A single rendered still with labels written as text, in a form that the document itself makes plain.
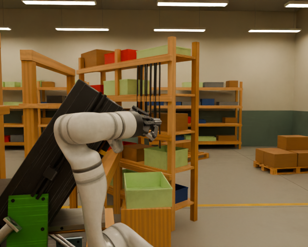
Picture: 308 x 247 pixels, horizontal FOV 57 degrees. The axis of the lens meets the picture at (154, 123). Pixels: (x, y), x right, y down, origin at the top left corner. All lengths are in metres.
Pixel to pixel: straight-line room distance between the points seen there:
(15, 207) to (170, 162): 2.58
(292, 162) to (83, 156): 6.40
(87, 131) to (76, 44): 9.60
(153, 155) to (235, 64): 7.14
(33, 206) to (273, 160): 5.98
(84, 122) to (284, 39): 10.60
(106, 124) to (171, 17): 9.57
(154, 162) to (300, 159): 4.10
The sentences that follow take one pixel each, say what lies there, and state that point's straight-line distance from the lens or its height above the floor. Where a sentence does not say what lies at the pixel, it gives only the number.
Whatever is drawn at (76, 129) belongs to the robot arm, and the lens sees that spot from 0.62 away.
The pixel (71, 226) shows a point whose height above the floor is 1.13.
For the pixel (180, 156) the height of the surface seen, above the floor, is 0.87.
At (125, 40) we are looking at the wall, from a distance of 9.99.
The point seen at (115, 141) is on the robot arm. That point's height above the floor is 1.45.
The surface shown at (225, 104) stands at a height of 1.48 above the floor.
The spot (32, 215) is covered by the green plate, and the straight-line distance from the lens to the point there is 0.98.
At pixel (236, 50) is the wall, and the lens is 10.40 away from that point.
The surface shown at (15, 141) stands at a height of 0.27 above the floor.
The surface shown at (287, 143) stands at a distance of 7.24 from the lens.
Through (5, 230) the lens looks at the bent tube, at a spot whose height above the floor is 1.19.
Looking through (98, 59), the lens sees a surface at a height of 2.23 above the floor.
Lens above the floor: 1.56
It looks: 4 degrees down
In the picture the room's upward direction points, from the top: straight up
